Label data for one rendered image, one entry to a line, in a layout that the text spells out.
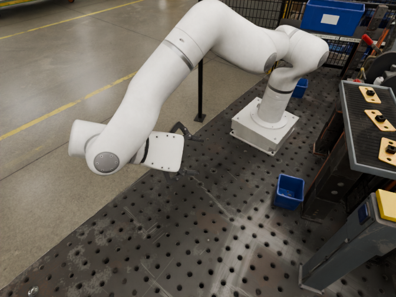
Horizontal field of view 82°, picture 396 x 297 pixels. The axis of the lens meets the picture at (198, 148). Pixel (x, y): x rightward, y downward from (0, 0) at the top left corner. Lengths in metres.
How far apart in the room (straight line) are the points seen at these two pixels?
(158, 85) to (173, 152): 0.18
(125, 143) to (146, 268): 0.53
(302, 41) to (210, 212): 0.73
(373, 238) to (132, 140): 0.51
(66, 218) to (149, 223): 1.10
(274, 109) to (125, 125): 0.82
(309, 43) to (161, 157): 0.69
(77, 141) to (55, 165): 1.82
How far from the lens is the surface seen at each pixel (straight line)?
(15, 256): 2.00
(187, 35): 0.54
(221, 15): 0.58
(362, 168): 0.59
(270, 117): 1.18
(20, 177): 2.42
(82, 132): 0.54
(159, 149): 0.58
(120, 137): 0.46
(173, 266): 0.87
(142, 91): 0.51
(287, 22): 1.81
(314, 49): 0.99
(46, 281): 0.99
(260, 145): 1.18
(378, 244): 0.61
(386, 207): 0.55
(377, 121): 0.74
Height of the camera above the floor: 1.53
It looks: 46 degrees down
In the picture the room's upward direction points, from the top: straight up
